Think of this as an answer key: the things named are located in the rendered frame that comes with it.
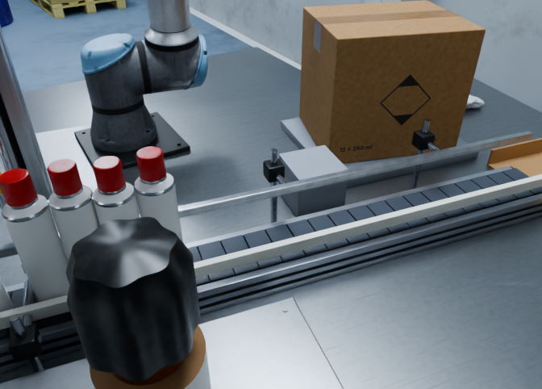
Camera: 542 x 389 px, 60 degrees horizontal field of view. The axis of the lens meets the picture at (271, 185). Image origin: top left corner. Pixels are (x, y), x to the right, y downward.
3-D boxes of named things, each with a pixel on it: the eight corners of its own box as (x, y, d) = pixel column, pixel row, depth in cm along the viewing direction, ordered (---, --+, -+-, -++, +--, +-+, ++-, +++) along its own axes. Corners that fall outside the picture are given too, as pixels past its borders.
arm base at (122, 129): (99, 158, 104) (89, 118, 98) (85, 130, 115) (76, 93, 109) (165, 142, 110) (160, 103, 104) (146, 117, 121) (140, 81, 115)
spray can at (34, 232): (44, 319, 63) (-7, 193, 51) (34, 294, 66) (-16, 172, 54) (83, 301, 65) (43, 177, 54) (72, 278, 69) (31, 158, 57)
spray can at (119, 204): (122, 302, 65) (90, 178, 53) (110, 278, 69) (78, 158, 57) (158, 286, 67) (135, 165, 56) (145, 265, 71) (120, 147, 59)
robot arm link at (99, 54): (89, 91, 110) (74, 33, 102) (147, 84, 114) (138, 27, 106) (90, 113, 101) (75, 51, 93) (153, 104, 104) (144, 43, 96)
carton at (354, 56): (327, 165, 100) (337, 38, 85) (298, 116, 119) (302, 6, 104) (456, 151, 105) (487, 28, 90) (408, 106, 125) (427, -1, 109)
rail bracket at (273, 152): (277, 249, 81) (278, 169, 72) (263, 224, 87) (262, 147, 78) (294, 245, 82) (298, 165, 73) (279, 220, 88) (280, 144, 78)
